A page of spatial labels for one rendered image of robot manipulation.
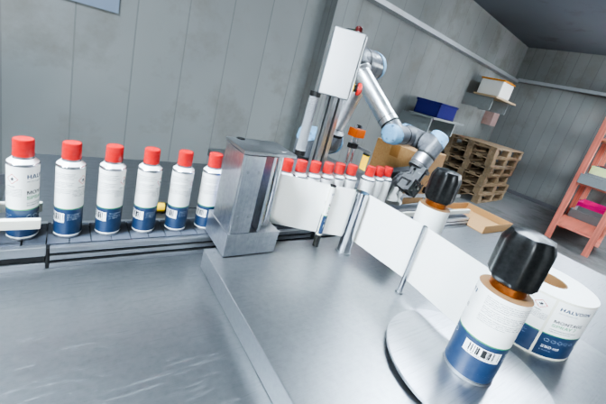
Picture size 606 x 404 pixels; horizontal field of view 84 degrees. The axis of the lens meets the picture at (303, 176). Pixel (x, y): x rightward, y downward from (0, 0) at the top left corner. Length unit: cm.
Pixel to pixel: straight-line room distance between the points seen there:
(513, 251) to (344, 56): 67
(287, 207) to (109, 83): 247
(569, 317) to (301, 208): 64
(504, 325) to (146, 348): 60
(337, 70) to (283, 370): 77
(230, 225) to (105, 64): 252
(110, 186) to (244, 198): 28
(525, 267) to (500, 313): 9
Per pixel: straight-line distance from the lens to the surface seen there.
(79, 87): 317
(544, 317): 94
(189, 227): 93
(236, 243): 82
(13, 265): 87
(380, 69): 159
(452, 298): 83
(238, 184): 75
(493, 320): 69
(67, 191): 82
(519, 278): 66
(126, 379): 65
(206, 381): 65
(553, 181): 878
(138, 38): 320
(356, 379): 66
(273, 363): 62
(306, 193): 92
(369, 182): 119
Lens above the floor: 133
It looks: 17 degrees down
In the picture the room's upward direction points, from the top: 15 degrees clockwise
